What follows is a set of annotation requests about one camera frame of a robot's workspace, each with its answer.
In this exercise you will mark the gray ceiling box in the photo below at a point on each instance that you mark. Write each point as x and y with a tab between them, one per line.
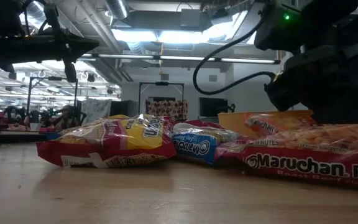
190	17

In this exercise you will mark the blue Maruchan noodle pack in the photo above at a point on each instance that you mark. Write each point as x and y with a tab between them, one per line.
194	146

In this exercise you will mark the gray wall speaker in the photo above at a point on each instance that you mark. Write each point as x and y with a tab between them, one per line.
165	76

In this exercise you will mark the black monitor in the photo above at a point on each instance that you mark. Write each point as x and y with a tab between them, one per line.
213	107

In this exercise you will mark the dark box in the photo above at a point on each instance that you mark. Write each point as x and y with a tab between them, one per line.
124	108

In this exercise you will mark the white cloth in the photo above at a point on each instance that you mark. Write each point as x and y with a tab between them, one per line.
96	109

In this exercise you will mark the yellow plastic bin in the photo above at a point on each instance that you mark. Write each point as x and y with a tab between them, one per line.
232	124

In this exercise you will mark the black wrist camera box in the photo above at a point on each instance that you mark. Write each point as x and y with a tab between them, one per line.
278	28
2	15

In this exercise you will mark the bright ceiling light panel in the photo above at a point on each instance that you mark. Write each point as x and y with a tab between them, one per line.
172	36

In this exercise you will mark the red and yellow noodle pack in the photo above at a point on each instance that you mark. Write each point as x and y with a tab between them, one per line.
113	155

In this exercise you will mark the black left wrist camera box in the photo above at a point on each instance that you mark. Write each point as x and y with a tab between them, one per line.
2	15

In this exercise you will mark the long ceiling light bar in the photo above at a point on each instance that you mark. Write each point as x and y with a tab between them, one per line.
182	58

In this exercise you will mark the red roast beef noodle pack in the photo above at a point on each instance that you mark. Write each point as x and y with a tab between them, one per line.
306	165

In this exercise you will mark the black background robot arm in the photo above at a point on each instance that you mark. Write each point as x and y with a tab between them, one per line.
67	116

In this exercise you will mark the small black camera stand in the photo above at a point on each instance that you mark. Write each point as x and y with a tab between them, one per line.
232	108

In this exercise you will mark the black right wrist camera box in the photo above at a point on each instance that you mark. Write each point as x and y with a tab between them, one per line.
278	28

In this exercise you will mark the tall black frame stand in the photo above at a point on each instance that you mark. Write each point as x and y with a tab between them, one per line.
29	93

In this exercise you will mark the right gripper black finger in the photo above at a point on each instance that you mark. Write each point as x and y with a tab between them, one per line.
326	116
353	116

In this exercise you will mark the red patterned cloth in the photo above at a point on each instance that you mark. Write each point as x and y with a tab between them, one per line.
166	109

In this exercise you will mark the background table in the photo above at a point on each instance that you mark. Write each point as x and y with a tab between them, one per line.
11	133

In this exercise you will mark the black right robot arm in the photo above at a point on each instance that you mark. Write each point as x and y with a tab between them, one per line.
337	21

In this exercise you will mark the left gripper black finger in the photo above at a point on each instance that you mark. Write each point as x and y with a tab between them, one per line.
78	50
81	41

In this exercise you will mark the silver ventilation duct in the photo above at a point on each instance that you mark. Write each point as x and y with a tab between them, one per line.
117	7

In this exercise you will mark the black metal frame stand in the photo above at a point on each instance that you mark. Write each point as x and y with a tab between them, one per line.
139	93

